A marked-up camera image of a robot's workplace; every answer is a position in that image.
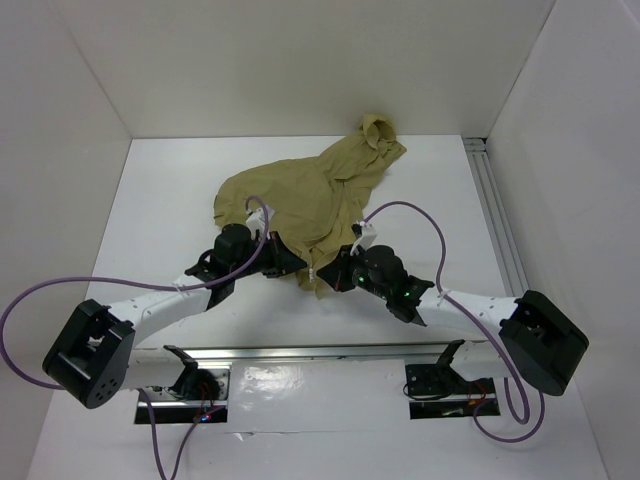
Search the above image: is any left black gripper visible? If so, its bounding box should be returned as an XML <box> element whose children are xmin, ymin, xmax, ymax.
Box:
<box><xmin>230</xmin><ymin>231</ymin><xmax>306</xmax><ymax>279</ymax></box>

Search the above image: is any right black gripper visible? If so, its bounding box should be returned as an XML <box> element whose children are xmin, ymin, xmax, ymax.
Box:
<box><xmin>317</xmin><ymin>243</ymin><xmax>391</xmax><ymax>300</ymax></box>

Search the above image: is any olive yellow jacket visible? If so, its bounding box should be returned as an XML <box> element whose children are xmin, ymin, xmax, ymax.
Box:
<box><xmin>213</xmin><ymin>114</ymin><xmax>406</xmax><ymax>298</ymax></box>

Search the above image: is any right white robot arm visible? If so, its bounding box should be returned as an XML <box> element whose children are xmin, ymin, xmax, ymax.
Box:
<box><xmin>317</xmin><ymin>245</ymin><xmax>589</xmax><ymax>396</ymax></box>

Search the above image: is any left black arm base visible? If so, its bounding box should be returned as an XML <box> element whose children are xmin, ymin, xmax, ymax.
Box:
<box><xmin>164</xmin><ymin>345</ymin><xmax>228</xmax><ymax>402</ymax></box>

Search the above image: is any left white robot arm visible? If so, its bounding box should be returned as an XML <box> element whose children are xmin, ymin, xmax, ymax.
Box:
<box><xmin>43</xmin><ymin>224</ymin><xmax>307</xmax><ymax>409</ymax></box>

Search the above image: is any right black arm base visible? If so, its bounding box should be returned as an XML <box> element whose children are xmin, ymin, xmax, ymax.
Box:
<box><xmin>403</xmin><ymin>340</ymin><xmax>496</xmax><ymax>401</ymax></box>

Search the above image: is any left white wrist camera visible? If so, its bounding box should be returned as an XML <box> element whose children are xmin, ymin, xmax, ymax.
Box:
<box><xmin>245</xmin><ymin>206</ymin><xmax>275</xmax><ymax>237</ymax></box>

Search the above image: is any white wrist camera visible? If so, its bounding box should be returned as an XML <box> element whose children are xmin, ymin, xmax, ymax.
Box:
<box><xmin>352</xmin><ymin>221</ymin><xmax>377</xmax><ymax>251</ymax></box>
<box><xmin>245</xmin><ymin>206</ymin><xmax>275</xmax><ymax>237</ymax></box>

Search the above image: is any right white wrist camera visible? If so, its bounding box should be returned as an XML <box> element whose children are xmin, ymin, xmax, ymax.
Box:
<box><xmin>352</xmin><ymin>221</ymin><xmax>377</xmax><ymax>251</ymax></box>

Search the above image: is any front aluminium rail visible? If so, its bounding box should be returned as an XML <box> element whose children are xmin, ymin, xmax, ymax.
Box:
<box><xmin>129</xmin><ymin>341</ymin><xmax>501</xmax><ymax>362</ymax></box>

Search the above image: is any aluminium rail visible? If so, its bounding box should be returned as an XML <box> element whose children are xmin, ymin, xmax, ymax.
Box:
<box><xmin>462</xmin><ymin>138</ymin><xmax>529</xmax><ymax>296</ymax></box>
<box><xmin>129</xmin><ymin>341</ymin><xmax>501</xmax><ymax>362</ymax></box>

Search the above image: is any right side aluminium rail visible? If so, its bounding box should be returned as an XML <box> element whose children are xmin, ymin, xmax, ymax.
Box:
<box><xmin>462</xmin><ymin>138</ymin><xmax>529</xmax><ymax>296</ymax></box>

